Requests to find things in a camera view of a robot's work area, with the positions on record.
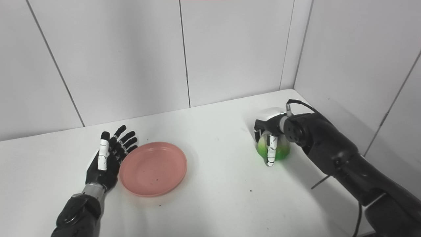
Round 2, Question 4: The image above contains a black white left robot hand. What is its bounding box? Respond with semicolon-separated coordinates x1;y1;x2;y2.
85;124;138;193

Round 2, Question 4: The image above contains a green white toy cabbage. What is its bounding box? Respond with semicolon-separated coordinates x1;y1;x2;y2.
257;133;291;162

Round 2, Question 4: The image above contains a pink round plate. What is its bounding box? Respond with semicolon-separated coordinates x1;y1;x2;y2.
119;142;188;198

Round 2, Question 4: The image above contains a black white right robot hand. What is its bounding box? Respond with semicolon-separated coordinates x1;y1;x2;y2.
254;107;290;167

